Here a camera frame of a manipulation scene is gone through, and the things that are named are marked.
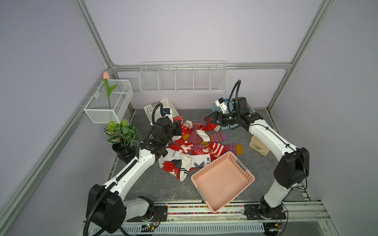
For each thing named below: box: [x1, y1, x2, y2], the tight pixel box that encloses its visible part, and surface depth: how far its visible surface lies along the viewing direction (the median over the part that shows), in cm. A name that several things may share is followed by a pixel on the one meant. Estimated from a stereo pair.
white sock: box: [196, 129, 211, 142], surface depth 104 cm
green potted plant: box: [103, 118, 143, 163], surface depth 78 cm
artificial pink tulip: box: [102, 71, 118, 111], surface depth 85 cm
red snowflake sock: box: [196, 122, 221, 133], surface depth 107 cm
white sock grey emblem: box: [188, 153, 212, 174], surface depth 91 cm
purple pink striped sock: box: [209, 131, 229, 143], surface depth 105 cm
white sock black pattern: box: [157, 147, 182, 169], surface depth 91 cm
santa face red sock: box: [181, 119, 193, 141], surface depth 107 cm
